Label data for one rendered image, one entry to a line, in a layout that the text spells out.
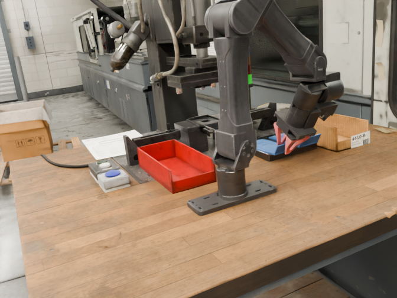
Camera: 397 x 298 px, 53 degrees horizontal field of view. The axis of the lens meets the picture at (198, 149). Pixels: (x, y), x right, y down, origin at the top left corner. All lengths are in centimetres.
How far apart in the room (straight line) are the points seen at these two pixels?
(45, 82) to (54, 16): 155
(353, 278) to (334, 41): 99
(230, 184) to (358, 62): 90
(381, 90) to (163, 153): 76
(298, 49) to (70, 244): 63
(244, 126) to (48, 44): 963
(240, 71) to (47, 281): 52
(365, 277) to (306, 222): 107
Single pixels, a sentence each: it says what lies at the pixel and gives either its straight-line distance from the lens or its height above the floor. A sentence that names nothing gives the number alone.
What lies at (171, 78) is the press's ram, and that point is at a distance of 123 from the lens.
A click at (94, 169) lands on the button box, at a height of 93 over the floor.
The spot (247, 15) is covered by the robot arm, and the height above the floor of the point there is 128.
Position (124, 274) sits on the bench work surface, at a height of 90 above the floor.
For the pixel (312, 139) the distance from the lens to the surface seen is 118.
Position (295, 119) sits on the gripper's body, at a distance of 103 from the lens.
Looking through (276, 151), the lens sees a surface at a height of 93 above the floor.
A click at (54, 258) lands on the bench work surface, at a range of 80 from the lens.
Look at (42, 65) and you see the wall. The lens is 1036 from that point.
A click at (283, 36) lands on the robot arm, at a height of 124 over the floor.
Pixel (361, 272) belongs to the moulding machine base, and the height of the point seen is 24.
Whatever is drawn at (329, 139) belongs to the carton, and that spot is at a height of 93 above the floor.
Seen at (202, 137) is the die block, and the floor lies 95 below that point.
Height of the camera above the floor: 128
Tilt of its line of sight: 17 degrees down
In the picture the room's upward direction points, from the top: 6 degrees counter-clockwise
